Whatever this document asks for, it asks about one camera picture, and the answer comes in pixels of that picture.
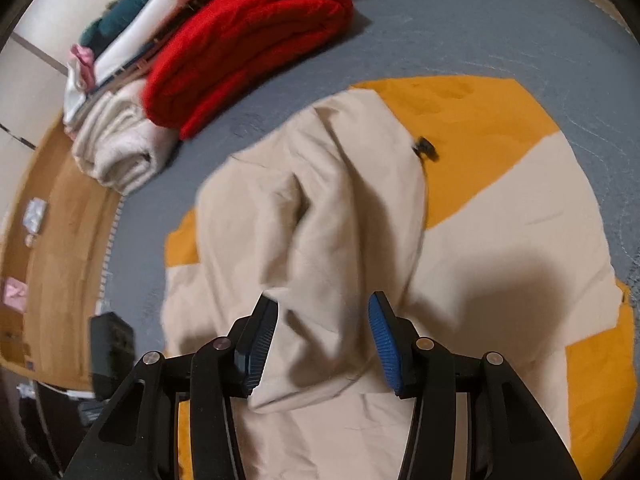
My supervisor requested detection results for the cream folded blanket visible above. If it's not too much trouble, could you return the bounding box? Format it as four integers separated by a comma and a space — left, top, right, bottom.
71, 80, 178, 196

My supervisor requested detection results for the white pink-edged cloth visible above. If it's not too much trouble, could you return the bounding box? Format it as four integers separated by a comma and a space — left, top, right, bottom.
62, 45, 98, 131

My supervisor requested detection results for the tissue pack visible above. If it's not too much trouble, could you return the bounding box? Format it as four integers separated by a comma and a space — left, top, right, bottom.
24, 199, 48, 233

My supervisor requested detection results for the red folded blanket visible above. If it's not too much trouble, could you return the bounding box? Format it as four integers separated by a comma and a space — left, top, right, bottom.
142, 0, 355, 141

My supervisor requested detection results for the stack of white bedding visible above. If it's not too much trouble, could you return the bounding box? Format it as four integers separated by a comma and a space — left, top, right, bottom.
92, 0, 211, 86

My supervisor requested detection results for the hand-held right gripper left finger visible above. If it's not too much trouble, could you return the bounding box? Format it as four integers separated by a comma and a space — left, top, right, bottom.
62, 294, 279, 480

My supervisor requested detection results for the pink packet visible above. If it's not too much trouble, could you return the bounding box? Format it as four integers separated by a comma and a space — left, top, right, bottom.
1, 277, 28, 311

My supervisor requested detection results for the beige and yellow hooded jacket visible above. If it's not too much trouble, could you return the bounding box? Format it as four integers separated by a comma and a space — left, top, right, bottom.
161, 76, 638, 480

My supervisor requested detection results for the grey quilted mattress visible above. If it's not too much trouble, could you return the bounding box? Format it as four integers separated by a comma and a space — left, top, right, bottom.
97, 0, 640, 356

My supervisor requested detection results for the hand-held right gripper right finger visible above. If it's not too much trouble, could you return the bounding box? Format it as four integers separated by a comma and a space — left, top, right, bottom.
367, 291, 583, 480

